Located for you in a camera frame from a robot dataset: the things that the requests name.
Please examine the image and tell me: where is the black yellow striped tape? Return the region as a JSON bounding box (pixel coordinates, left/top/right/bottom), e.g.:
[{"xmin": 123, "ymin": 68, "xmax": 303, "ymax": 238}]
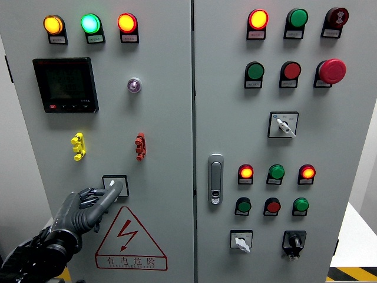
[
  {"xmin": 57, "ymin": 266, "xmax": 72, "ymax": 282},
  {"xmin": 325, "ymin": 266, "xmax": 377, "ymax": 283}
]

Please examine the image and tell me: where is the red warning triangle sticker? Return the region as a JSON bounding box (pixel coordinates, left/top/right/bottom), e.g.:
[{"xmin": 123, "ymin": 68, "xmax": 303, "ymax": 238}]
[{"xmin": 94, "ymin": 205, "xmax": 168, "ymax": 271}]

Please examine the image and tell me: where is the pale grey door with display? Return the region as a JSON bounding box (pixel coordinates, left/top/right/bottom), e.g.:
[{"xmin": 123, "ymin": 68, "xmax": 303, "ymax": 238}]
[{"xmin": 0, "ymin": 0, "xmax": 195, "ymax": 283}]

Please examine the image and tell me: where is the black display meter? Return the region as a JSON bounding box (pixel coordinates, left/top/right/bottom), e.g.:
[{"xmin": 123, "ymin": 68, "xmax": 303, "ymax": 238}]
[{"xmin": 32, "ymin": 57, "xmax": 100, "ymax": 114}]

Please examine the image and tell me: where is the small white lamp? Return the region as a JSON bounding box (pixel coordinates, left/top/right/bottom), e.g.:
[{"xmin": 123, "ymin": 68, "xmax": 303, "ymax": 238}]
[{"xmin": 127, "ymin": 77, "xmax": 143, "ymax": 94}]

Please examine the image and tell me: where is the silver door lock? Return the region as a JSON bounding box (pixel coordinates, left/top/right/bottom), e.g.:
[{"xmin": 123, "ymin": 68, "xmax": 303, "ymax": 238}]
[{"xmin": 207, "ymin": 153, "xmax": 224, "ymax": 206}]

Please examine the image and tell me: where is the small green push button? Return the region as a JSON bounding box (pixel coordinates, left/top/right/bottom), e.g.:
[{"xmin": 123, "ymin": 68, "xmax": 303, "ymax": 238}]
[{"xmin": 236, "ymin": 197, "xmax": 252, "ymax": 213}]

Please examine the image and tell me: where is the small red indicator lamp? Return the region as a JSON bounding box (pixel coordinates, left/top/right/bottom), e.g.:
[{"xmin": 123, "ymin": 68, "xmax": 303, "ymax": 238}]
[
  {"xmin": 238, "ymin": 164, "xmax": 254, "ymax": 179},
  {"xmin": 298, "ymin": 164, "xmax": 316, "ymax": 180}
]

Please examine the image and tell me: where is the large yellow indicator lamp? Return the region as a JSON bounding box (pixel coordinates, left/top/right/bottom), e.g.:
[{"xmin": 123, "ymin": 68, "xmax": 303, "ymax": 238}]
[{"xmin": 43, "ymin": 14, "xmax": 64, "ymax": 35}]

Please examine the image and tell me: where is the bright green indicator lamp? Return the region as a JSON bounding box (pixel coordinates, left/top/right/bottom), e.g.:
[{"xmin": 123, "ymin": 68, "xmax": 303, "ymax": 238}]
[{"xmin": 81, "ymin": 13, "xmax": 102, "ymax": 34}]

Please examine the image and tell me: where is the small red push button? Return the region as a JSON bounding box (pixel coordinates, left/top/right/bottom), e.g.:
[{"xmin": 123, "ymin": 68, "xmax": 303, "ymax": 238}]
[{"xmin": 264, "ymin": 197, "xmax": 282, "ymax": 213}]

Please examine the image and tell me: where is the large red indicator lamp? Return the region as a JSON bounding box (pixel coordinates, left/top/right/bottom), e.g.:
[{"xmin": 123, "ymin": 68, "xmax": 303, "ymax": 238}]
[
  {"xmin": 117, "ymin": 12, "xmax": 138, "ymax": 34},
  {"xmin": 248, "ymin": 9, "xmax": 270, "ymax": 31}
]

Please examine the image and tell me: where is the small green indicator lamp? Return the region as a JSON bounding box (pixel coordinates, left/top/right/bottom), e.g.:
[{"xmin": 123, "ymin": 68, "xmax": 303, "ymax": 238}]
[{"xmin": 268, "ymin": 164, "xmax": 286, "ymax": 180}]

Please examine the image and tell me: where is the small raised green button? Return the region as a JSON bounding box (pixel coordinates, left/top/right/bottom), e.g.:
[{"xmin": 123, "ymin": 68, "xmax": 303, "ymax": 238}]
[{"xmin": 293, "ymin": 197, "xmax": 310, "ymax": 212}]

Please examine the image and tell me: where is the large green push button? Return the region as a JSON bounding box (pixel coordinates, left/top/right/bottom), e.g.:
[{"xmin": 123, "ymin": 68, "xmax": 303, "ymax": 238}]
[{"xmin": 246, "ymin": 61, "xmax": 265, "ymax": 80}]

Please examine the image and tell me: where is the pale grey door with lock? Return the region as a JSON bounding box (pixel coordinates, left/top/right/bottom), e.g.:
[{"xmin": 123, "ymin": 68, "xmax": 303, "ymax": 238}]
[{"xmin": 192, "ymin": 0, "xmax": 377, "ymax": 283}]

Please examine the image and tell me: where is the large red push button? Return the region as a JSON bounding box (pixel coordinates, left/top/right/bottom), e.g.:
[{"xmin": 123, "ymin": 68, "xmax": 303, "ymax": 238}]
[{"xmin": 280, "ymin": 61, "xmax": 302, "ymax": 80}]

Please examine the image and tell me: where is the large red stop button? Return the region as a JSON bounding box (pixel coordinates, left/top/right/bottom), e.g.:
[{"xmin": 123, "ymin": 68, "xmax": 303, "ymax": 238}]
[{"xmin": 319, "ymin": 58, "xmax": 347, "ymax": 85}]

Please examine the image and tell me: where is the large dark green indicator lamp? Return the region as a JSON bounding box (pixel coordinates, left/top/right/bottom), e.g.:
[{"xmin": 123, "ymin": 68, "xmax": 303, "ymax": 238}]
[{"xmin": 286, "ymin": 8, "xmax": 309, "ymax": 29}]

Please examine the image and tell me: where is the dark red buzzer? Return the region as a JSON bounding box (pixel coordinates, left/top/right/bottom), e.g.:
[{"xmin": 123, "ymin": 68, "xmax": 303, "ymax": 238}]
[{"xmin": 326, "ymin": 6, "xmax": 349, "ymax": 29}]

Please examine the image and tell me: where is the small yellow handle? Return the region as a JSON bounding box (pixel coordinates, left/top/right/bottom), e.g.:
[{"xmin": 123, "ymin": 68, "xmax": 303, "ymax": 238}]
[{"xmin": 70, "ymin": 132, "xmax": 87, "ymax": 162}]

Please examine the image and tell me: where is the small red handle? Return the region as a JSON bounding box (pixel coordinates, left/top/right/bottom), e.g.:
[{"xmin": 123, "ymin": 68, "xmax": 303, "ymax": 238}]
[{"xmin": 134, "ymin": 133, "xmax": 147, "ymax": 162}]

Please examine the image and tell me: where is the small white handle turn switch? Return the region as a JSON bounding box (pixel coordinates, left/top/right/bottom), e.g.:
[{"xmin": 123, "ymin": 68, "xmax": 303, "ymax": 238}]
[{"xmin": 230, "ymin": 229, "xmax": 254, "ymax": 254}]

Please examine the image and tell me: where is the black handle turn switch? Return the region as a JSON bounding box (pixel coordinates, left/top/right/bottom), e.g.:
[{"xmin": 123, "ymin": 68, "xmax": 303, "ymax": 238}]
[{"xmin": 282, "ymin": 230, "xmax": 307, "ymax": 262}]

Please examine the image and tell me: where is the large white handle turn switch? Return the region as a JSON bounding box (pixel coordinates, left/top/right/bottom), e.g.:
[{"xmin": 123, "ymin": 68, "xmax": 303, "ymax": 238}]
[{"xmin": 267, "ymin": 111, "xmax": 299, "ymax": 139}]

